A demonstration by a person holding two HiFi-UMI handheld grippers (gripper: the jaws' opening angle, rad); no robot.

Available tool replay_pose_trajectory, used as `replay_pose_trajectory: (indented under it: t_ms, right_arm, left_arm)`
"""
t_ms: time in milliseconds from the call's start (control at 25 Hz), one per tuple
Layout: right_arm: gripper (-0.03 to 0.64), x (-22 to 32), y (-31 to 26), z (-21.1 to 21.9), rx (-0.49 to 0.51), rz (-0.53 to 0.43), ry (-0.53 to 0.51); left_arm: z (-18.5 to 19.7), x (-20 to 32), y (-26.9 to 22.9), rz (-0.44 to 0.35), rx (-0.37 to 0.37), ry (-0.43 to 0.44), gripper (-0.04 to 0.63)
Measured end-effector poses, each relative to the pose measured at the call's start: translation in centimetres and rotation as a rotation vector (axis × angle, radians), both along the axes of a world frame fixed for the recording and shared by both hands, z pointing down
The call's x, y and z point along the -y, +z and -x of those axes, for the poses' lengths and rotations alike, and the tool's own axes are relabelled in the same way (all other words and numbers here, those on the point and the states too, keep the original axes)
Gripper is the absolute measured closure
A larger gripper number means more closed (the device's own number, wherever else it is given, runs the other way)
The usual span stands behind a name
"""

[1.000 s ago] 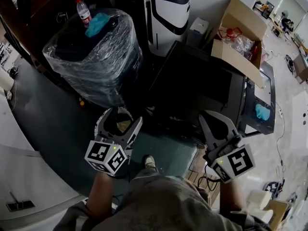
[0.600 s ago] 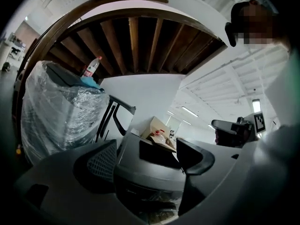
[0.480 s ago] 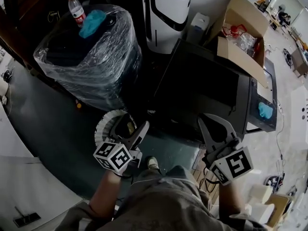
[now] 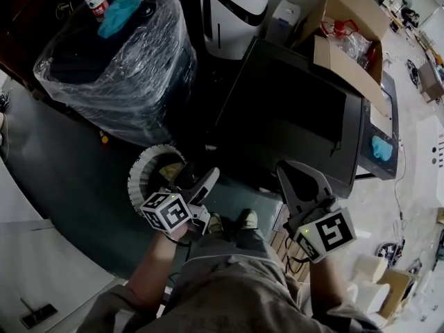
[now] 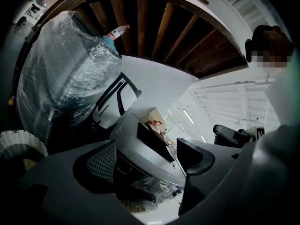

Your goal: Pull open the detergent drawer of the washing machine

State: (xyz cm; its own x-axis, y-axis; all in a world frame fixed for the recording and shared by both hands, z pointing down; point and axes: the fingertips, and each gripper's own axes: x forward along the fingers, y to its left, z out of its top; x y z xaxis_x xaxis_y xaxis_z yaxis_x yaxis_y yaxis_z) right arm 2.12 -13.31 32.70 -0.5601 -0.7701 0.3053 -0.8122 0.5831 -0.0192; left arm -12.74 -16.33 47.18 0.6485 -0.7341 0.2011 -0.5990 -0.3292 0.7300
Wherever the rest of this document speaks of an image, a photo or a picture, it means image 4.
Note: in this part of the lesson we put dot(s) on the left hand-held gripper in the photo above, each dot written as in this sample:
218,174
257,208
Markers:
166,215

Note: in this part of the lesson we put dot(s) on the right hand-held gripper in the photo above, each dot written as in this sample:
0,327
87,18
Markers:
327,234

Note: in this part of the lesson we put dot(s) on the person's right forearm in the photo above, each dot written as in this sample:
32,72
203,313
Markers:
327,290

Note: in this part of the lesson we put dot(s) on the person's left forearm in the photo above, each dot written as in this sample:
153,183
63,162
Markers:
152,265

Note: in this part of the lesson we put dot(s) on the large open cardboard box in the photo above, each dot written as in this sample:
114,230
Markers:
347,68

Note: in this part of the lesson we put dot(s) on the small open cardboard box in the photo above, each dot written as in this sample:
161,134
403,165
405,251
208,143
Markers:
399,288

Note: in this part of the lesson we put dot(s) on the white and black machine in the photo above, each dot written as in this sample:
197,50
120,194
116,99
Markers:
239,12

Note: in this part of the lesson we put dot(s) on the person's left shoe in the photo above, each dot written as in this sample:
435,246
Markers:
213,223

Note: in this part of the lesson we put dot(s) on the person's shoe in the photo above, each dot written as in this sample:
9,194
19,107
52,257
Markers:
248,218
213,223

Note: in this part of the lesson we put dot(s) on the white ribbed waste basket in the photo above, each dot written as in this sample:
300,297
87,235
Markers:
144,172

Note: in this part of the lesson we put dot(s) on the green floor mat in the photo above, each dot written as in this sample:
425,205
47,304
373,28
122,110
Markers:
243,198

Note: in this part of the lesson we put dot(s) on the person's right shoe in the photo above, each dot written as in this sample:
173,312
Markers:
248,218

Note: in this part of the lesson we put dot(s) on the wooden slatted board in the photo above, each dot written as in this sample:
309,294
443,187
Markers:
282,246

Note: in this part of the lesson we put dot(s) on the person's grey trousers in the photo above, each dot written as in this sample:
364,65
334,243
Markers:
249,241

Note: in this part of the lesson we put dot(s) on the blue cloth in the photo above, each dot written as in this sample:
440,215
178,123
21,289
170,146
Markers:
118,12
382,147

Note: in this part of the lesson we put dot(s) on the small orange object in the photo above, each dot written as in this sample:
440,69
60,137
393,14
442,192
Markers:
103,138

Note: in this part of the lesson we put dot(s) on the dark glass-top appliance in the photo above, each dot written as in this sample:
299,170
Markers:
381,123

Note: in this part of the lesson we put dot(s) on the white foam block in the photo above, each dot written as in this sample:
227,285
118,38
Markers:
371,272

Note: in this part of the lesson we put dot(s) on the person's grey shirt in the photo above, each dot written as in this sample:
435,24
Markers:
236,297

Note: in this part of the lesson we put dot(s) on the plastic-wrapped black appliance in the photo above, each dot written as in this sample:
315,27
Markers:
114,78

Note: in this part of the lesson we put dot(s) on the white panel with holes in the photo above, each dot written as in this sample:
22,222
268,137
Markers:
430,158

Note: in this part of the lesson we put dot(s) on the clear plastic bag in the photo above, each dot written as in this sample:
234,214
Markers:
359,47

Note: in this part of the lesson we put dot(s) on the closed cardboard box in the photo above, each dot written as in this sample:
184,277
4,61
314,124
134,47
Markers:
430,78

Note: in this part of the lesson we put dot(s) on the translucent white container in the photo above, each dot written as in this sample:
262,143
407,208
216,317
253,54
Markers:
285,19

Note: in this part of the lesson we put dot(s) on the metal floor bracket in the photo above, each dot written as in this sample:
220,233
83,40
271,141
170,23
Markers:
38,313

